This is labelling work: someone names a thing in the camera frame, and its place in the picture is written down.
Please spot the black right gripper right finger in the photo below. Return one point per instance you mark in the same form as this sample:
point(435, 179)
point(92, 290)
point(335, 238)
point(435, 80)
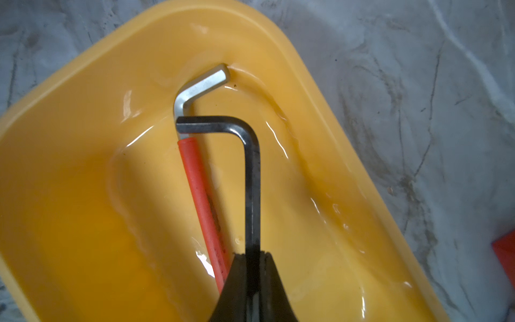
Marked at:
point(274, 304)

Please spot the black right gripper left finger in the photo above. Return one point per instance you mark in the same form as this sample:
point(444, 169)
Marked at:
point(232, 303)

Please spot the red hex key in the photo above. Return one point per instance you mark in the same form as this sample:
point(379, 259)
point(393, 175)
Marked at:
point(195, 170)

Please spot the long black hex key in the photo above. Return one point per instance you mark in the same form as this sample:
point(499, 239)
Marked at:
point(230, 125)

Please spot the yellow plastic storage box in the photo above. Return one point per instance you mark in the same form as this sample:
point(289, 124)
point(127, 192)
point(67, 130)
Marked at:
point(97, 220)

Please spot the red block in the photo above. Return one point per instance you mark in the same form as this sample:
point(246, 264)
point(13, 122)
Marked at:
point(504, 250)

